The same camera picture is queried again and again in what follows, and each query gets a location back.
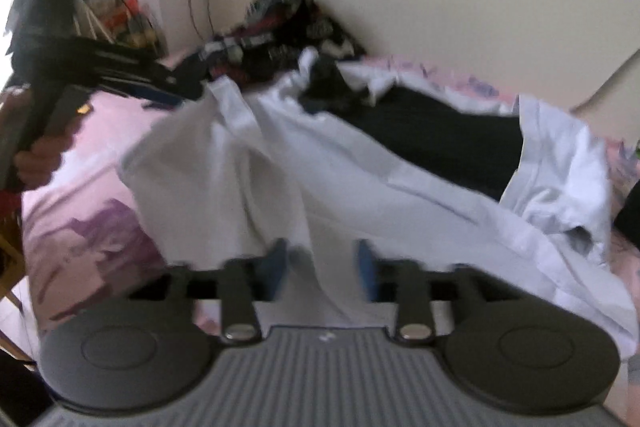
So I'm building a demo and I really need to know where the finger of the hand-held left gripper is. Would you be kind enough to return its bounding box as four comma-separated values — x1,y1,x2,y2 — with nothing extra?
97,67,208,108
75,38,176,80

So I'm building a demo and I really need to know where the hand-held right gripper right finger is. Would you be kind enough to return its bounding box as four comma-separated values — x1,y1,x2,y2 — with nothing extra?
355,238,511,344

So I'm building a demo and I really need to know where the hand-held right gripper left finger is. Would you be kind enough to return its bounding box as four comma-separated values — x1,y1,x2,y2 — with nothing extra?
125,238,290,344

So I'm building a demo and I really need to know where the white shirt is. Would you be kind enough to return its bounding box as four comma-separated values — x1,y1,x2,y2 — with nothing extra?
117,47,638,355

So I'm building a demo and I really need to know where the black patterned knit sweater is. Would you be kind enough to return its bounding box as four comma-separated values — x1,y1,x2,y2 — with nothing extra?
175,0,368,88

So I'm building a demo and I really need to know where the person's left hand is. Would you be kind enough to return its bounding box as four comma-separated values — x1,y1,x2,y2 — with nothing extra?
12,117,83,196

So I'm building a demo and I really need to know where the colourful clutter pile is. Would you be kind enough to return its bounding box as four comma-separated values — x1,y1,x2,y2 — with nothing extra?
50,0,168,58

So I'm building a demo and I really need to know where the black cloth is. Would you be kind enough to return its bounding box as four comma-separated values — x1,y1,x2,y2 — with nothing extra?
300,54,523,202

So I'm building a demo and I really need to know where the pink floral bedsheet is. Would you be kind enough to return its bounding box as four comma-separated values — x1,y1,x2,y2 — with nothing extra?
20,52,640,408

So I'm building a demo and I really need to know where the wooden furniture piece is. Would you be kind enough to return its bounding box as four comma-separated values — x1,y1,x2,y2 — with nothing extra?
0,232,26,358

